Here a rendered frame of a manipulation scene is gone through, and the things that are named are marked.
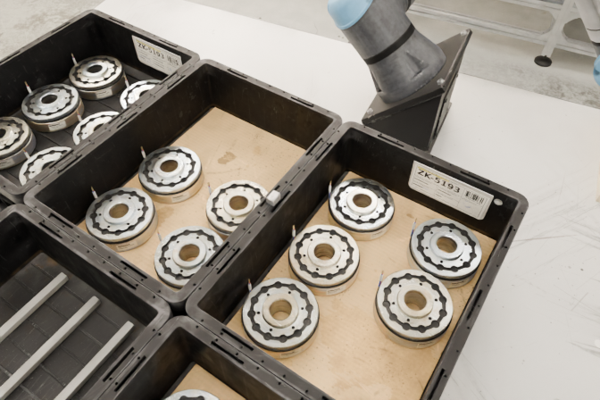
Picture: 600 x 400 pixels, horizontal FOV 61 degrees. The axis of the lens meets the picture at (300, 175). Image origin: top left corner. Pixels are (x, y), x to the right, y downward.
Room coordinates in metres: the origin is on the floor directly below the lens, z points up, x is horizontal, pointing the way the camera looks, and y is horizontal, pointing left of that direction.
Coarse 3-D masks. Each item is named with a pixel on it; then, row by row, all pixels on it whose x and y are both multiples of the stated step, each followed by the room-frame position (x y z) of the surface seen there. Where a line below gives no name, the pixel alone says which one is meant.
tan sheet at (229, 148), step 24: (216, 120) 0.72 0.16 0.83; (240, 120) 0.72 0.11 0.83; (192, 144) 0.65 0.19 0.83; (216, 144) 0.65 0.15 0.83; (240, 144) 0.65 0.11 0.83; (264, 144) 0.65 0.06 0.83; (288, 144) 0.65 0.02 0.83; (216, 168) 0.59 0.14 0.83; (240, 168) 0.59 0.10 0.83; (264, 168) 0.59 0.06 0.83; (288, 168) 0.59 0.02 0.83; (168, 216) 0.49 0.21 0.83; (192, 216) 0.49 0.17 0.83; (144, 264) 0.40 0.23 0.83
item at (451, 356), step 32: (352, 128) 0.59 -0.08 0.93; (320, 160) 0.52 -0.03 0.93; (288, 192) 0.47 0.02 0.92; (512, 192) 0.46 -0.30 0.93; (256, 224) 0.40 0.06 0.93; (512, 224) 0.40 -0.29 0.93; (480, 288) 0.31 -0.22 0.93; (256, 352) 0.23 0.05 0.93; (448, 352) 0.23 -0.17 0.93; (288, 384) 0.19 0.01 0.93
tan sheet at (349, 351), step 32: (320, 224) 0.47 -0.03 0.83; (416, 224) 0.48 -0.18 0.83; (320, 256) 0.42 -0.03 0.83; (384, 256) 0.42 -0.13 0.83; (352, 288) 0.36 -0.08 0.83; (448, 288) 0.36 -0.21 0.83; (320, 320) 0.31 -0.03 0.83; (352, 320) 0.31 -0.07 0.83; (320, 352) 0.27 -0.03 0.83; (352, 352) 0.27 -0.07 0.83; (384, 352) 0.27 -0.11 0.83; (416, 352) 0.27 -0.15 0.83; (320, 384) 0.23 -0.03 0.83; (352, 384) 0.23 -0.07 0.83; (384, 384) 0.23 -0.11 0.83; (416, 384) 0.23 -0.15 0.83
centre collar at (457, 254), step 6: (438, 234) 0.43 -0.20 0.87; (444, 234) 0.43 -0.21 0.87; (450, 234) 0.43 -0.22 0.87; (432, 240) 0.42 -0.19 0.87; (456, 240) 0.42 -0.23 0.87; (432, 246) 0.41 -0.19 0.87; (456, 246) 0.41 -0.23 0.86; (462, 246) 0.41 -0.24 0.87; (432, 252) 0.40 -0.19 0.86; (438, 252) 0.40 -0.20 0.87; (456, 252) 0.40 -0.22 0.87; (462, 252) 0.40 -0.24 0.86; (444, 258) 0.39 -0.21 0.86; (450, 258) 0.39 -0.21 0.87; (456, 258) 0.39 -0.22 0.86
